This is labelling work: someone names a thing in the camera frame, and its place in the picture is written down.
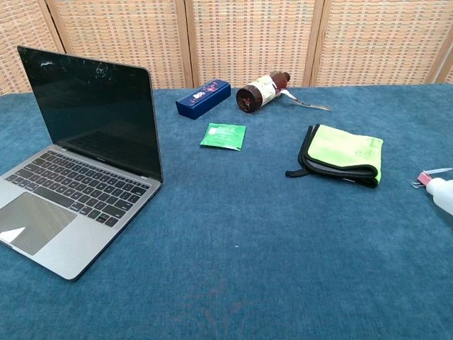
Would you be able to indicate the pink binder clip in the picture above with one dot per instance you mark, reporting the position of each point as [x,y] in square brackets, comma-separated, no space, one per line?
[422,178]

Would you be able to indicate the silver laptop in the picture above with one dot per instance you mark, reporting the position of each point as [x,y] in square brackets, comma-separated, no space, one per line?
[88,106]

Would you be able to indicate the blue carpet table cover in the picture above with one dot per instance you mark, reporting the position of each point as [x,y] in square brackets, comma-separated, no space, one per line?
[247,248]

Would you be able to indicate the brown glass bottle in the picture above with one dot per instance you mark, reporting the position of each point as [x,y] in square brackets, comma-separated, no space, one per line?
[260,93]

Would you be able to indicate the white plastic squeeze bottle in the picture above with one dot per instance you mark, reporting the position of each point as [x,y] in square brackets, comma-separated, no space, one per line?
[442,193]

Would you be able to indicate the dark blue patterned box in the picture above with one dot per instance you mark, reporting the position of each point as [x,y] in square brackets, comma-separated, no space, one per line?
[198,101]

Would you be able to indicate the green foil sachet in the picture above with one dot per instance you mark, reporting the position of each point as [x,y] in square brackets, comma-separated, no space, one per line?
[223,136]

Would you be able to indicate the green folded microfibre cloth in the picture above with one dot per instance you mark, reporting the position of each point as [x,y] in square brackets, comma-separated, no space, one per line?
[343,148]

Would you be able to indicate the woven bamboo folding screen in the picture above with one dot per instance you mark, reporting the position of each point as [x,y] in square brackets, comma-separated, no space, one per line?
[247,39]

